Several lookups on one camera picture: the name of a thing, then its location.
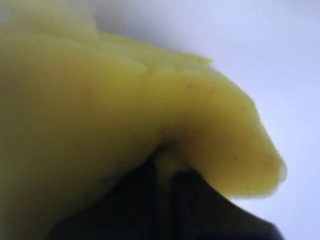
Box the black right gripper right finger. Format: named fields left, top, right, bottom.
left=172, top=172, right=284, bottom=240

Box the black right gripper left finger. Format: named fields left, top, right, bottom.
left=47, top=161, right=173, bottom=240

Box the yellow sponge block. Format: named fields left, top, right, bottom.
left=0, top=0, right=287, bottom=240

